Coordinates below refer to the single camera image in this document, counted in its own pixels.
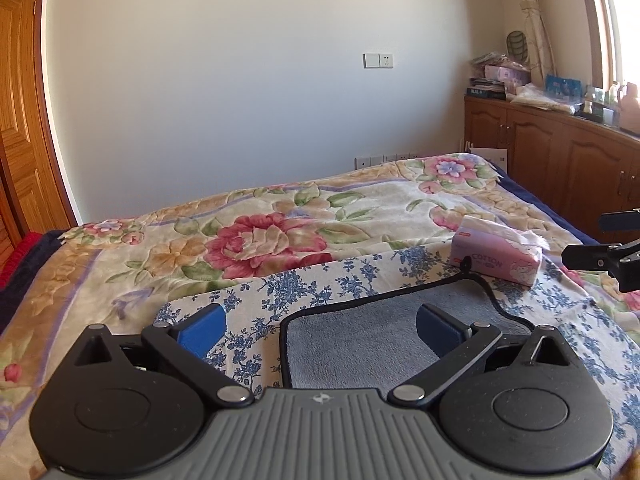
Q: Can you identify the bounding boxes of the purple grey microfiber towel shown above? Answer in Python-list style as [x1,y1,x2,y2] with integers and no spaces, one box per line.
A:
[280,272,534,394]

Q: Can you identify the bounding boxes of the wooden side cabinet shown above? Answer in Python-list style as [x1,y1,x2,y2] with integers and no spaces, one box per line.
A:
[464,96,639,243]

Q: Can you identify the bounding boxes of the blue floral white pillow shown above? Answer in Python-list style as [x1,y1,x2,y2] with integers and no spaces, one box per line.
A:
[153,242,640,480]

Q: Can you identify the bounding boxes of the pink cotton tissue pack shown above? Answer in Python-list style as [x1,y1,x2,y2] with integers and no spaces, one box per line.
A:
[449,216,550,287]

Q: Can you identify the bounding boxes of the floral bed blanket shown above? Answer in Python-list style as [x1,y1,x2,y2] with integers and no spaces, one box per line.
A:
[1,153,639,479]

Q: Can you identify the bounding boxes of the white cardboard box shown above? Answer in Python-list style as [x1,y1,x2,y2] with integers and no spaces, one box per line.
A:
[470,148,509,172]

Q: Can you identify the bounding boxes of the blue picture card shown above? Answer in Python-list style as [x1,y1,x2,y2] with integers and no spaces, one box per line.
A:
[544,74,584,104]

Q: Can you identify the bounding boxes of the clutter pile on cabinet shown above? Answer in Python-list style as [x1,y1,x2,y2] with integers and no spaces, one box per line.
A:
[465,30,532,101]

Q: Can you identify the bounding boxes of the wooden door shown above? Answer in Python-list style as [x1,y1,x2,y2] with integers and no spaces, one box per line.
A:
[1,0,77,261]

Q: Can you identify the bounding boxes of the floral beige curtain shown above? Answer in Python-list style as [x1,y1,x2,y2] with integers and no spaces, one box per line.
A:
[518,0,556,87]

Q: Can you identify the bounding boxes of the low wall socket row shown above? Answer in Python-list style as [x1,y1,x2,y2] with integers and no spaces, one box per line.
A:
[354,153,418,170]

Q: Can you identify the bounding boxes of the white wall switch socket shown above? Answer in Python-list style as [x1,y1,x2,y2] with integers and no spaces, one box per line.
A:
[362,53,394,70]

